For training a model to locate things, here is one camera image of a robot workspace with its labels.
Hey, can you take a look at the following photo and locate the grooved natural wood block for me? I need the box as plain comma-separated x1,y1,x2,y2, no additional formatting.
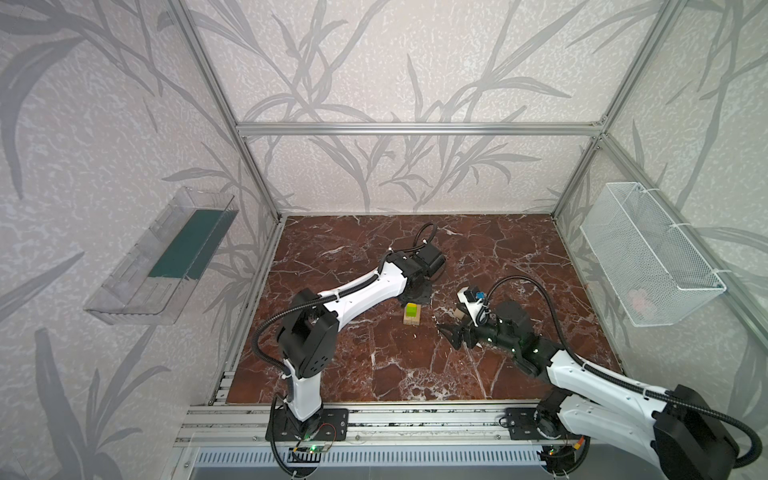
403,305,421,326

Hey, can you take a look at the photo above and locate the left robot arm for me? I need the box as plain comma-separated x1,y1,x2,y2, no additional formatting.
251,241,446,423

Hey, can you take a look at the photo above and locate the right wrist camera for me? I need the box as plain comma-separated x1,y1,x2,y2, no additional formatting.
457,287,487,327

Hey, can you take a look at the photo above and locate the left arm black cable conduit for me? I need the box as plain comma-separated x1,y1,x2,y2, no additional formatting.
250,221,439,379

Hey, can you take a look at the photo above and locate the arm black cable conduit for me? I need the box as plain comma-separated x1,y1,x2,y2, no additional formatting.
250,221,439,379
485,274,764,470

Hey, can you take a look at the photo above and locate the clear plastic wall bin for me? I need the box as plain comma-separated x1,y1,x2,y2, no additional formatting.
84,187,239,326

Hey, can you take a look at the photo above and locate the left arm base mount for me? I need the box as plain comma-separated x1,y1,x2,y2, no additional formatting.
266,406,349,442

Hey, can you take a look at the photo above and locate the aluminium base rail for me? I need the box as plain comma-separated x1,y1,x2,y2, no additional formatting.
173,400,679,448

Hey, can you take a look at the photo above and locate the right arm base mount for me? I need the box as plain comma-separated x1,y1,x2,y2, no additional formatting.
498,407,580,444

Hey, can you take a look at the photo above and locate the white wire wall basket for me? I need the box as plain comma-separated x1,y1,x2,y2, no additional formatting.
581,182,727,328

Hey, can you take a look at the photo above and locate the aluminium frame crossbar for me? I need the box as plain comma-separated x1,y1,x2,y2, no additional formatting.
236,122,602,137

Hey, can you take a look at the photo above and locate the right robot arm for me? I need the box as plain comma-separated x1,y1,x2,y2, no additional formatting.
438,301,762,479

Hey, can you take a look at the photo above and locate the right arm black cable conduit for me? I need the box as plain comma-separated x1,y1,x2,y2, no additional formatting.
485,274,764,470

